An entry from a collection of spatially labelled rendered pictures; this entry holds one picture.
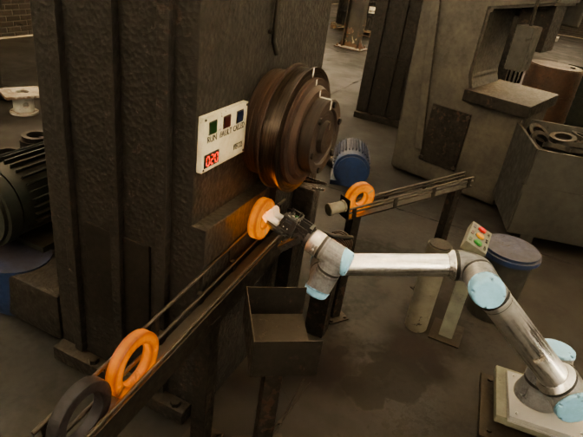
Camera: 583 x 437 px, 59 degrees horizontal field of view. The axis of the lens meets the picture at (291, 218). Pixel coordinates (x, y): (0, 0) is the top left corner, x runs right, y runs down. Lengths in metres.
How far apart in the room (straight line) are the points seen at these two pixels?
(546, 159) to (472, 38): 1.19
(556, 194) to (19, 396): 3.32
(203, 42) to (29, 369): 1.61
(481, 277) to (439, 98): 2.85
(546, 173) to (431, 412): 1.97
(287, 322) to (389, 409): 0.83
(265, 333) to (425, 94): 3.23
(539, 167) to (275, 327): 2.52
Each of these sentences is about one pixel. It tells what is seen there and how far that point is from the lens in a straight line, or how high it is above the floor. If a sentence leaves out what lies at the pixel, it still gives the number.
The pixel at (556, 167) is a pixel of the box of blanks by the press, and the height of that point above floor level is 0.64.
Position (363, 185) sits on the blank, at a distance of 2.43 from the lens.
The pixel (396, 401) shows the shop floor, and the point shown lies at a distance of 2.48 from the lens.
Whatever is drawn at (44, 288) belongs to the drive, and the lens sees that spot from 2.55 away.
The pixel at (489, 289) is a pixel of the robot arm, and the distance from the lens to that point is 1.90.
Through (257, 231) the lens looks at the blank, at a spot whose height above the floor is 0.80.
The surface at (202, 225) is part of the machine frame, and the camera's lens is 1.73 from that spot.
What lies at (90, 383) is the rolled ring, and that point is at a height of 0.75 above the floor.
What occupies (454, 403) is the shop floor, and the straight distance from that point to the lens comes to 2.58.
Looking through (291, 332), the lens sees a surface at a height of 0.60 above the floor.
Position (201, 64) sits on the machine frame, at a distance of 1.54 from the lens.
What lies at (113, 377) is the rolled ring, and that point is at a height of 0.70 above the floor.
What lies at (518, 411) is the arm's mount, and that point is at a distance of 2.47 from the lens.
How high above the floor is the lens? 1.73
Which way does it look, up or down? 28 degrees down
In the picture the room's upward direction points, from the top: 8 degrees clockwise
